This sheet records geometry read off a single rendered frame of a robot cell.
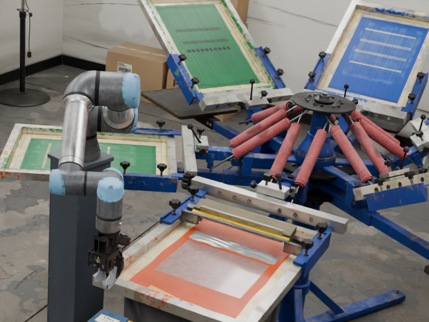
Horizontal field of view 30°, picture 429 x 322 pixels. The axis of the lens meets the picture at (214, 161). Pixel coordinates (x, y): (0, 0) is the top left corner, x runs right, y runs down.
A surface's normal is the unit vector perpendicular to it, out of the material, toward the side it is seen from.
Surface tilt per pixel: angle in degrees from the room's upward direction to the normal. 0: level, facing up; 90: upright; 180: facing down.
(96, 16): 90
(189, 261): 0
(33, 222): 0
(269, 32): 90
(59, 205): 90
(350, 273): 0
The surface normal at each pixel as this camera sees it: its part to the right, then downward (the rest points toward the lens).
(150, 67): -0.37, 0.29
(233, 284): 0.10, -0.92
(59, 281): -0.63, 0.24
